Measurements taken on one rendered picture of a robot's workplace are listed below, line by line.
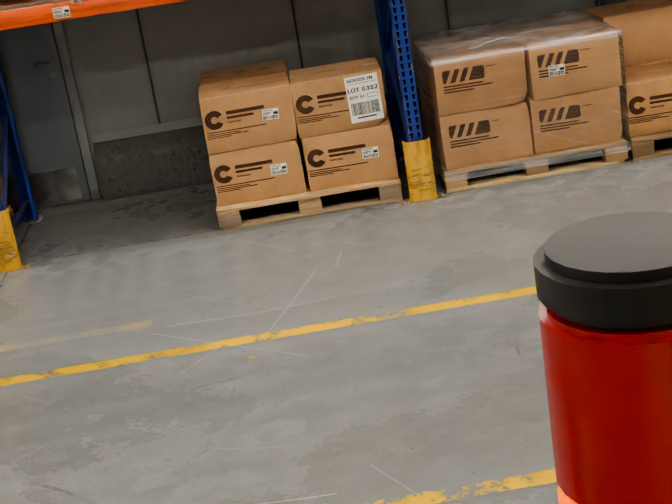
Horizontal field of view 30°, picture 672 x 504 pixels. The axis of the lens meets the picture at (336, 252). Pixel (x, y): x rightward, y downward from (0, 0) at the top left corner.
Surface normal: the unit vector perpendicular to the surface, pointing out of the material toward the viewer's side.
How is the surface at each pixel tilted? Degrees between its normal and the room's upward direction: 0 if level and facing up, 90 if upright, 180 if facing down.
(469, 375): 0
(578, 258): 0
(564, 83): 90
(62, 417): 0
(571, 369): 90
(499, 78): 91
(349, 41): 90
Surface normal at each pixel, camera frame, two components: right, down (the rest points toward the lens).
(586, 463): -0.76, 0.33
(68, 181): 0.08, 0.32
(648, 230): -0.15, -0.93
